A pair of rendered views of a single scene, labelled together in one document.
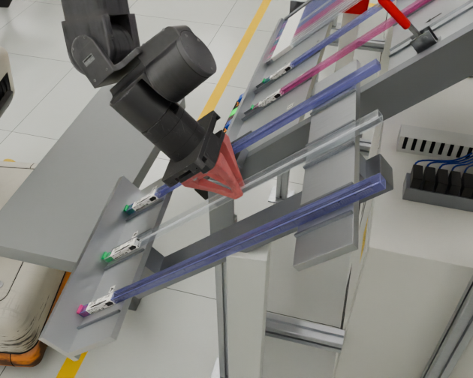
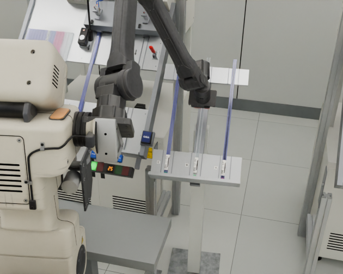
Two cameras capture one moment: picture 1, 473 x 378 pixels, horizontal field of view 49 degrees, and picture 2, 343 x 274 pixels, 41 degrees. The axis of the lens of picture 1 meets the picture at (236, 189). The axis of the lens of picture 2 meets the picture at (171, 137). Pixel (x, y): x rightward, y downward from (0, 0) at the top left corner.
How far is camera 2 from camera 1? 1.78 m
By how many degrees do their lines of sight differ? 71
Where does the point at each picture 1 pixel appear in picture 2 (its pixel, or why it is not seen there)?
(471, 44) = not seen: hidden behind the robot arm
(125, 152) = (81, 213)
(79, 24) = (197, 73)
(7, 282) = not seen: outside the picture
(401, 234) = (157, 131)
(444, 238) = (158, 123)
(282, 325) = (160, 207)
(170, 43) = (203, 63)
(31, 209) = (129, 245)
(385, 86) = (161, 71)
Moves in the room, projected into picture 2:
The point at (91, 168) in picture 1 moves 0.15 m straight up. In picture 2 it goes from (95, 225) to (91, 192)
